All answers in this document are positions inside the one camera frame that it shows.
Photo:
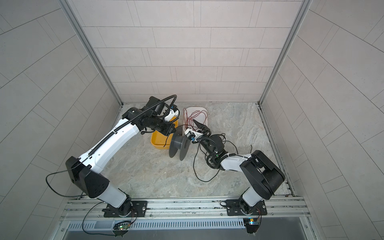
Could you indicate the circuit board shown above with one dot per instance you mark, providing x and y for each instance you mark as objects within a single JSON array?
[
  {"x": 122, "y": 226},
  {"x": 252, "y": 225}
]

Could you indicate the yellow plastic tray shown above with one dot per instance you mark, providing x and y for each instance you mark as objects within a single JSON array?
[{"x": 160, "y": 141}]

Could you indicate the grey perforated cable spool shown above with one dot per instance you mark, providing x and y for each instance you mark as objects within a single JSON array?
[{"x": 179, "y": 143}]

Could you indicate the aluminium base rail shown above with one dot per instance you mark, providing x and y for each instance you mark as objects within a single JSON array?
[{"x": 190, "y": 208}]

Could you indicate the left circuit board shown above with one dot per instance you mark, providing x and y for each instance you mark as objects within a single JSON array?
[{"x": 122, "y": 226}]

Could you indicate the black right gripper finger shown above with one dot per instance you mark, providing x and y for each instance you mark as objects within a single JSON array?
[
  {"x": 206, "y": 130},
  {"x": 199, "y": 126}
]

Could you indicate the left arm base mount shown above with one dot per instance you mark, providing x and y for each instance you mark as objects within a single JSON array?
[{"x": 131, "y": 209}]

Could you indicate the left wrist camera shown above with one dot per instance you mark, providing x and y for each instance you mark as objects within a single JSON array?
[{"x": 173, "y": 114}]

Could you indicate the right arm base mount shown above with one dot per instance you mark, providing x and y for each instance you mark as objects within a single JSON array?
[{"x": 241, "y": 208}]

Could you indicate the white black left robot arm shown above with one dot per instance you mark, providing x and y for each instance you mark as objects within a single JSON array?
[{"x": 85, "y": 171}]

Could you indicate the aluminium corner post right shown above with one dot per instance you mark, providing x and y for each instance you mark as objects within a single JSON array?
[{"x": 287, "y": 44}]

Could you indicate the white plastic tray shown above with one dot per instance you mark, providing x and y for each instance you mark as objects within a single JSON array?
[{"x": 198, "y": 113}]

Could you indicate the right circuit board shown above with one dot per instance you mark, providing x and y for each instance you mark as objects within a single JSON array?
[{"x": 252, "y": 225}]

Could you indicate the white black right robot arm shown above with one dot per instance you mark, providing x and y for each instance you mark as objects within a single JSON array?
[{"x": 263, "y": 175}]

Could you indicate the aluminium corner post left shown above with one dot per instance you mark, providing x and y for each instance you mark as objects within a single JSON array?
[{"x": 88, "y": 47}]

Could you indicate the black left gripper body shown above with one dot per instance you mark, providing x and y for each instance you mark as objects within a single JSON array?
[{"x": 158, "y": 124}]

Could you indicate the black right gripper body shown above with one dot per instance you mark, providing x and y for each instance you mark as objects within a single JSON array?
[{"x": 206, "y": 142}]

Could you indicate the aluminium corner post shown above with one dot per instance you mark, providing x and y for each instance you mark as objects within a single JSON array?
[
  {"x": 287, "y": 44},
  {"x": 88, "y": 47}
]

